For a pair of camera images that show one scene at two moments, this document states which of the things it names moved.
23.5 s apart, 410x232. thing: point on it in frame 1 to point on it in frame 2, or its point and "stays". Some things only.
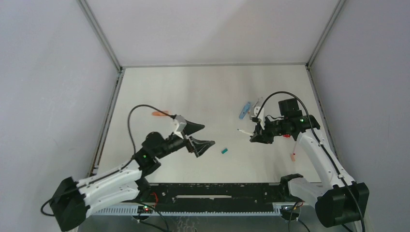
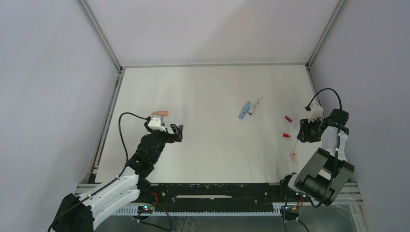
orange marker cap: x=160 y=113 stays
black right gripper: x=260 y=133 to x=309 y=131
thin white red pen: x=294 y=152 stays
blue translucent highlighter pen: x=245 y=110 stays
